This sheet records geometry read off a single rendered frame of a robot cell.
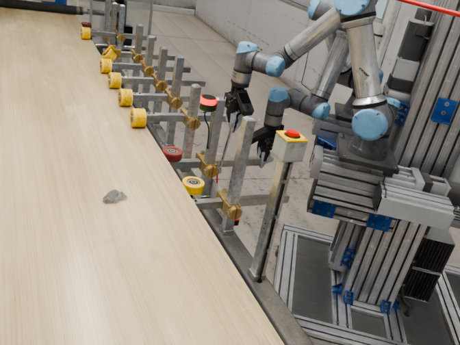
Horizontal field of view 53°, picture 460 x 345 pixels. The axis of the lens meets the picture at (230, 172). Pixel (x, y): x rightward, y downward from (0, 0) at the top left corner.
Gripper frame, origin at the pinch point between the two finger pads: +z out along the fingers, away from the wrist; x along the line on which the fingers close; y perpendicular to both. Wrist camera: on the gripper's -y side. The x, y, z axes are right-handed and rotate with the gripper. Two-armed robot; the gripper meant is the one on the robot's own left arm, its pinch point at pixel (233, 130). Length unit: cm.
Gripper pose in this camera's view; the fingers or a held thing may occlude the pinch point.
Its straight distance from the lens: 191.1
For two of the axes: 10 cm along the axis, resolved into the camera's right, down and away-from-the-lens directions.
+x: -9.0, 0.4, -4.3
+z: -1.7, 8.8, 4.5
